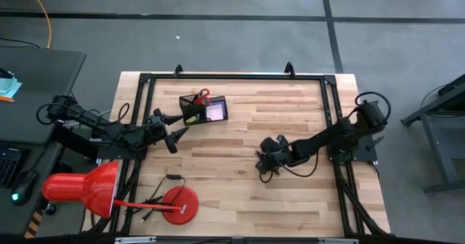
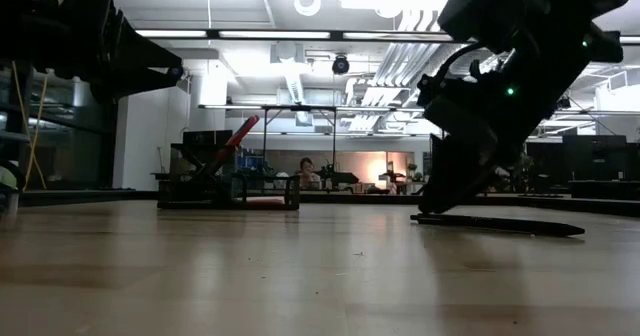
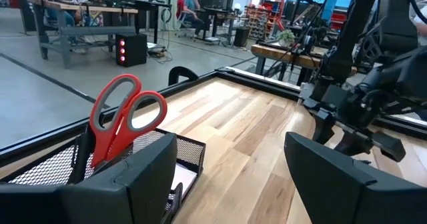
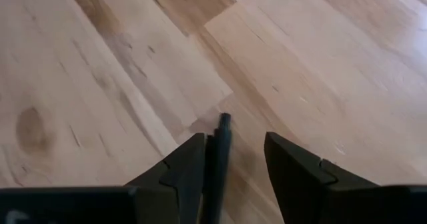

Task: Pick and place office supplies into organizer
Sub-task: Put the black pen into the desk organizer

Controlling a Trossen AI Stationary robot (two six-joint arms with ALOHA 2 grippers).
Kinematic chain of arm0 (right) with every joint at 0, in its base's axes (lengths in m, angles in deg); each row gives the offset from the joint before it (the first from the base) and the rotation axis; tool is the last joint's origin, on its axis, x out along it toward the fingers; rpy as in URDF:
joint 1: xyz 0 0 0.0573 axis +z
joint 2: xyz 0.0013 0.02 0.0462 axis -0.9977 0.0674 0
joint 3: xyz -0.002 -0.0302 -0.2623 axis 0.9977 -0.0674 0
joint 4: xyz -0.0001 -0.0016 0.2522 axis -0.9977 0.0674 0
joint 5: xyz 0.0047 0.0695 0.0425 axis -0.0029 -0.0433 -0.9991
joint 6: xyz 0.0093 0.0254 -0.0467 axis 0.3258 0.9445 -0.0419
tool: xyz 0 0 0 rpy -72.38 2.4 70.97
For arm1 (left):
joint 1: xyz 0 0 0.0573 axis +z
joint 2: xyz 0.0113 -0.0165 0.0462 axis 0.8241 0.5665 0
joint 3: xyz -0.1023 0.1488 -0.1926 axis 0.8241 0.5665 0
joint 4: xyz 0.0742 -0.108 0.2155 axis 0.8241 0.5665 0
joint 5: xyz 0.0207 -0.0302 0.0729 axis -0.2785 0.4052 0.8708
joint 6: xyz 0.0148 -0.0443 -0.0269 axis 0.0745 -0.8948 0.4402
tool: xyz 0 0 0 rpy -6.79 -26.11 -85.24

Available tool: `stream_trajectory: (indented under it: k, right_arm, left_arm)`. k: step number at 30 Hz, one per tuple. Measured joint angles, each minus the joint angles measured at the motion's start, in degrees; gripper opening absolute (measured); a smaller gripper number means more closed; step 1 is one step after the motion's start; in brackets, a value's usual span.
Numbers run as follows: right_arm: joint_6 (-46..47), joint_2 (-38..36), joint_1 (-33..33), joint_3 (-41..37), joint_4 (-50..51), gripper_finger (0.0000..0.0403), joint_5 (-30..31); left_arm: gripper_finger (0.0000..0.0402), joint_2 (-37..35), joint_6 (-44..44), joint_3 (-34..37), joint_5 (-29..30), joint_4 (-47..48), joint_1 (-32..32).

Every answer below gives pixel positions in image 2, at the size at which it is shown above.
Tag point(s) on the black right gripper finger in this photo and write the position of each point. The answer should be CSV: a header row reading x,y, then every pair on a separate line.
x,y
460,181

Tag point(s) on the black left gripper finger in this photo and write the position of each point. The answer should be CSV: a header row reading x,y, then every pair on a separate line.
x,y
145,56
130,87

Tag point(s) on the black scale-logo pen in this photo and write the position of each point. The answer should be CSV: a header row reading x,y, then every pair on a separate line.
x,y
525,226

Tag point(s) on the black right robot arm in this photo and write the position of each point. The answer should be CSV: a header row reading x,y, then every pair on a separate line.
x,y
530,6

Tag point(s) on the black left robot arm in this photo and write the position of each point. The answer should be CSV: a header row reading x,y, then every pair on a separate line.
x,y
35,21

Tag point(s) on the black mesh desk organizer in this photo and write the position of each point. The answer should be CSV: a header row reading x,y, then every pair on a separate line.
x,y
200,198

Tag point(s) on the person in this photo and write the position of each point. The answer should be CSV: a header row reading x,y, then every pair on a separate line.
x,y
307,168

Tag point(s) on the black table frame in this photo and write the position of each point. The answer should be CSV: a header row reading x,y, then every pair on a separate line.
x,y
350,198

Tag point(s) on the black metal stand frame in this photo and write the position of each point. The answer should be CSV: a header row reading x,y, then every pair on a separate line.
x,y
300,108

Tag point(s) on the round black hanging camera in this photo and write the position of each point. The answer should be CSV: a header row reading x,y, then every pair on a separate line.
x,y
340,65

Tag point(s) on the black overhead frame bar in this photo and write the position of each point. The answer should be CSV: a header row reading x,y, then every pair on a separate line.
x,y
336,35

